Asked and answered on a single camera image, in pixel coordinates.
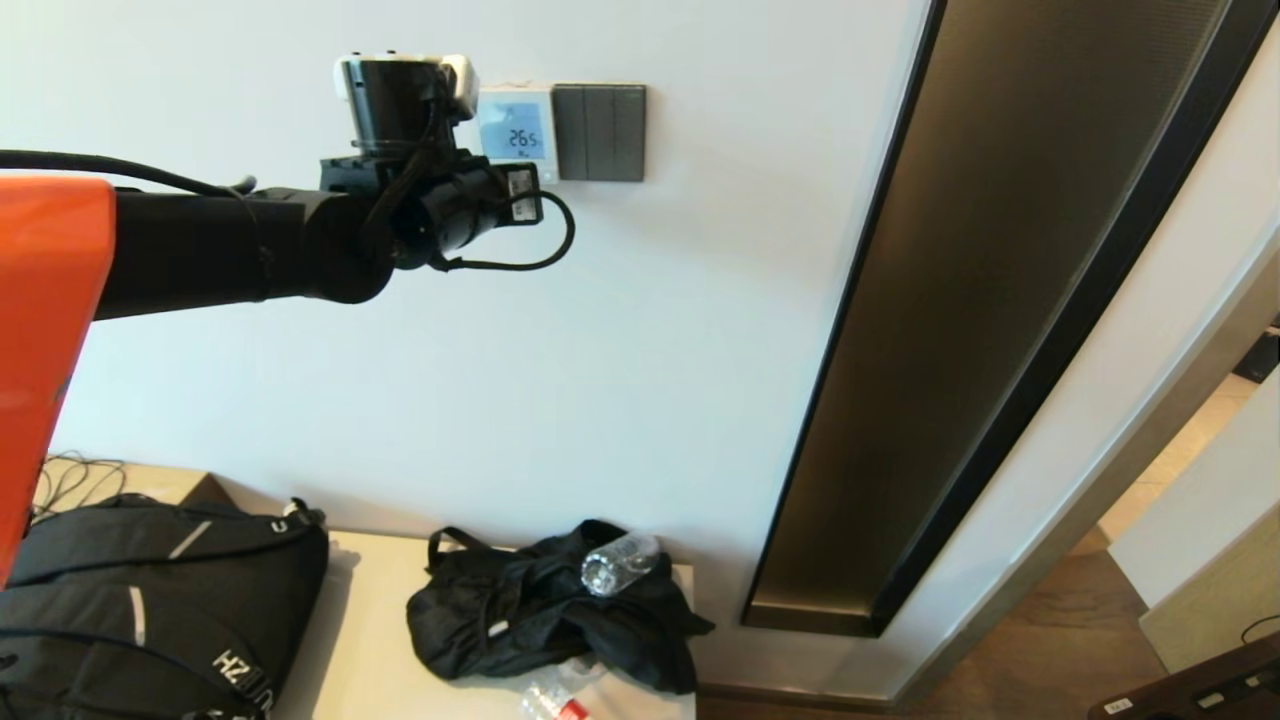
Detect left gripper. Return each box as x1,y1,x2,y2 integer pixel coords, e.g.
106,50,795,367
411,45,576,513
390,158,547,272

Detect white thermostat control panel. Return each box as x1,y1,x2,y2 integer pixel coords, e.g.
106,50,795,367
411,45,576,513
476,84,558,187

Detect white cabinet panel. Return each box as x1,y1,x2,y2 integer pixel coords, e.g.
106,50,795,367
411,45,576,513
1108,368,1280,674

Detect clear plastic bottle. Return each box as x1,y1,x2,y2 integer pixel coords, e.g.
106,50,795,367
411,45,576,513
581,533,662,599

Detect black cloth bag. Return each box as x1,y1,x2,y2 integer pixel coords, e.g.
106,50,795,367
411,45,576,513
406,519,717,697

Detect beige low cabinet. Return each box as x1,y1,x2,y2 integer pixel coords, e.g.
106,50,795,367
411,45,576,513
30,458,698,720

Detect plastic bottle with red label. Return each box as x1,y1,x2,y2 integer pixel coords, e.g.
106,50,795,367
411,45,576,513
519,680,603,720

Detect black backpack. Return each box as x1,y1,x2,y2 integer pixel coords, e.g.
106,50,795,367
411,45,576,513
0,494,331,720

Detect dark wooden furniture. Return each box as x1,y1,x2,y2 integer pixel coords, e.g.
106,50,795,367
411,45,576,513
1088,633,1280,720

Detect black cable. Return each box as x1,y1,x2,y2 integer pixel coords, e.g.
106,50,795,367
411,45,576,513
0,149,259,199
430,190,578,274

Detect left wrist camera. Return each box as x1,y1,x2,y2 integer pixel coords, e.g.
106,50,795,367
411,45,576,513
320,52,480,197

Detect grey wall switch panel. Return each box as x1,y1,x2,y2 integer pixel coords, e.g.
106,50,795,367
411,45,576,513
551,84,648,184

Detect thin black cables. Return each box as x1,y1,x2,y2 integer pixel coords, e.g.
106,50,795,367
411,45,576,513
33,453,128,523

